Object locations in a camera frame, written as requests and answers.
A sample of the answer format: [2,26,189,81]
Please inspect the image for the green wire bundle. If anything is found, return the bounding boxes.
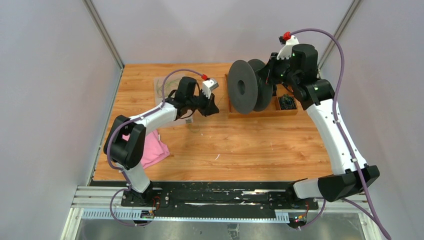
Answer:
[188,71,269,133]

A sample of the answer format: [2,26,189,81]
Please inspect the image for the aluminium frame post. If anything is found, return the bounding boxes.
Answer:
[82,0,125,72]
[309,0,362,147]

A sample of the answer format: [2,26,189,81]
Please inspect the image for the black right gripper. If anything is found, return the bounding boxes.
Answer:
[258,52,299,88]

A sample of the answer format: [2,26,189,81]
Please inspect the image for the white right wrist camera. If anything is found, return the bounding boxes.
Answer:
[276,31,299,60]

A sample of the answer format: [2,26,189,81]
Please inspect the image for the green wire in box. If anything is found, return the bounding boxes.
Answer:
[156,77,181,98]

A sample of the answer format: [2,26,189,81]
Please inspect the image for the clear plastic box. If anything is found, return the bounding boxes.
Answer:
[153,74,194,126]

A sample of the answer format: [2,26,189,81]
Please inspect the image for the aluminium frame post left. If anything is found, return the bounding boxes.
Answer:
[82,0,125,72]

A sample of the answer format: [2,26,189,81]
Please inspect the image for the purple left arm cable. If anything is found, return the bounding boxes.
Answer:
[105,68,205,228]

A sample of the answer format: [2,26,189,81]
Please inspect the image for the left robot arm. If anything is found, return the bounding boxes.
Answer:
[103,76,220,207]

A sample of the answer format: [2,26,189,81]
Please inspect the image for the pink folded cloth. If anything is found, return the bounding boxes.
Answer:
[134,130,170,169]

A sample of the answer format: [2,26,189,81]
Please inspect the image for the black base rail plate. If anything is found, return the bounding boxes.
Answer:
[111,181,319,223]

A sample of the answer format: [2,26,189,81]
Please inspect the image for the green blue rolled tie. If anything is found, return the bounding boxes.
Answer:
[278,94,297,110]

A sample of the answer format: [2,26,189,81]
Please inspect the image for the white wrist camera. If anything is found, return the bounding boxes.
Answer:
[276,31,299,60]
[201,74,219,99]

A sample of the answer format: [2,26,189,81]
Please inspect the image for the aluminium frame post right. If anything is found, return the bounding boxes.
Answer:
[309,0,362,147]

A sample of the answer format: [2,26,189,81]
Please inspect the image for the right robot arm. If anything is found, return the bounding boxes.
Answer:
[264,43,380,209]

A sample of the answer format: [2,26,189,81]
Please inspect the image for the wooden compartment tray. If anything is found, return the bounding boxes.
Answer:
[224,73,299,119]

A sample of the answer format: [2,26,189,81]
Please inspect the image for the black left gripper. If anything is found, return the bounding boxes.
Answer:
[187,89,220,118]

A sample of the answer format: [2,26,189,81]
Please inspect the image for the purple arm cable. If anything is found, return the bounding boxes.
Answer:
[289,28,393,240]
[105,68,205,228]

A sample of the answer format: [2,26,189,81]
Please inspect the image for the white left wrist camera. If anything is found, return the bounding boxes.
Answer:
[201,74,219,99]

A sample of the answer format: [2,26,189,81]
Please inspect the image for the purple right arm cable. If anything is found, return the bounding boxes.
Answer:
[289,28,393,240]

